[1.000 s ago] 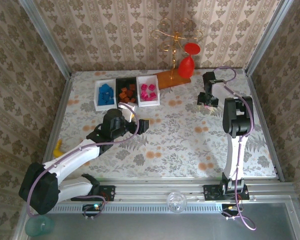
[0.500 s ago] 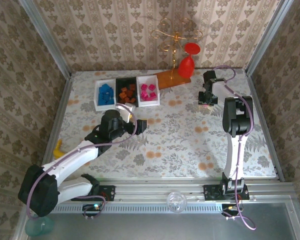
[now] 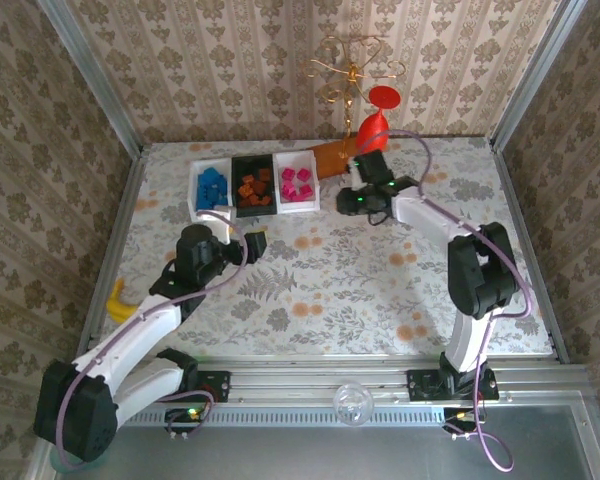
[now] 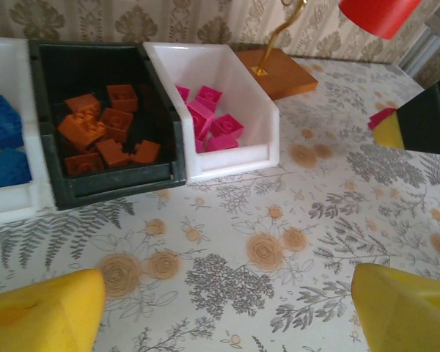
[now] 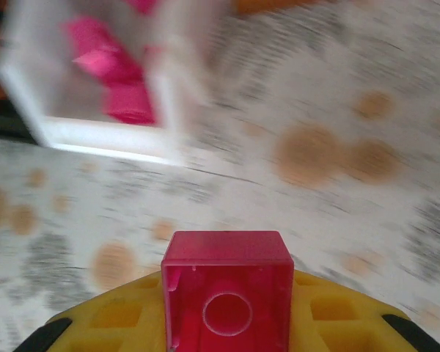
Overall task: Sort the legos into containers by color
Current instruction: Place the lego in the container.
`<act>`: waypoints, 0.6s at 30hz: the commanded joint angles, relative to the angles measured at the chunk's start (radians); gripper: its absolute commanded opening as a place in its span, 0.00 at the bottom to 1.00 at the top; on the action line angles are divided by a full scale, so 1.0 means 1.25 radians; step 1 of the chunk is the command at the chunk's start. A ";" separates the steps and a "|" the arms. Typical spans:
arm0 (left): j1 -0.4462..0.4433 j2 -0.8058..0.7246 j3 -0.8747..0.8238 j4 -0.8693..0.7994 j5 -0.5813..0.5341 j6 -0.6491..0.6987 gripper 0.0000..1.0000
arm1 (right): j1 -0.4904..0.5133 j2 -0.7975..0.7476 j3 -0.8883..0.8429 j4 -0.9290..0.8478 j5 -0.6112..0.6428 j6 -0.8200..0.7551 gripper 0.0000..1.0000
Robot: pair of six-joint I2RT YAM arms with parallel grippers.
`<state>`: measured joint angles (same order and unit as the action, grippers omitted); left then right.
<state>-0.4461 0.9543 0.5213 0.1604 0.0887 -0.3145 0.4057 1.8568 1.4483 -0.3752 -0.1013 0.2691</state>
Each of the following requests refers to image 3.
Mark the black plastic bin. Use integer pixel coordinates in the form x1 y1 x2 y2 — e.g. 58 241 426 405
229 153 277 217

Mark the white plastic bin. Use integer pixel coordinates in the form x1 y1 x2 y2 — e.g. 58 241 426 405
273 151 322 215
187 158 234 222

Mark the red wine glass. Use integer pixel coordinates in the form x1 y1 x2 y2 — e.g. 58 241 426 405
355 85 401 151

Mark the floral patterned tablecloth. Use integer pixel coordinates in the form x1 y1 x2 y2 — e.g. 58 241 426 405
95 138 555 358

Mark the yellow toy banana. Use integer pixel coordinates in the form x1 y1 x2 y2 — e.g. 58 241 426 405
105 278 145 321

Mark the small black circuit board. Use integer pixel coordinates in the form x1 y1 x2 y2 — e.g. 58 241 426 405
163 406 209 442
440 406 483 442

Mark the clear glass ball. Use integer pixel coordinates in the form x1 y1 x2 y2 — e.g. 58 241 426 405
332 383 375 427

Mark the gray metal sheet shelf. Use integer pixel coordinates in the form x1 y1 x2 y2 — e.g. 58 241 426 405
29 402 600 480

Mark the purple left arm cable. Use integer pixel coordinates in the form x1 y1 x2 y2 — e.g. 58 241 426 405
53 210 251 471

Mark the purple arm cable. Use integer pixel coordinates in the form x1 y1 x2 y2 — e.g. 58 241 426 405
53 210 251 471
354 129 535 472

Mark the gold wire rack wooden base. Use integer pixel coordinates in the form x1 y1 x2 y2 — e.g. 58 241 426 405
304 34 406 179

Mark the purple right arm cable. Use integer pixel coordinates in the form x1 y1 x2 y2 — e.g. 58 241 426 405
354 129 535 472

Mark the aluminium side rail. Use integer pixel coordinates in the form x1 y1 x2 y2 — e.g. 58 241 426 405
74 154 146 366
492 144 571 364

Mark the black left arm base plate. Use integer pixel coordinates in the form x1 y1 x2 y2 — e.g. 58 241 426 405
179 369 232 404

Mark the aluminium frame rail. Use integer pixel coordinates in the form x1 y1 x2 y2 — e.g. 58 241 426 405
54 355 594 404

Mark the gray slotted cable duct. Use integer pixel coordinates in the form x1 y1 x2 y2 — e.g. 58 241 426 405
114 406 449 427

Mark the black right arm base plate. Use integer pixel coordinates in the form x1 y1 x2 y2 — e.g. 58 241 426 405
406 368 500 402

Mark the aluminium corner post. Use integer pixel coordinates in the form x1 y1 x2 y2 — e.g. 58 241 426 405
36 0 145 157
489 0 589 151

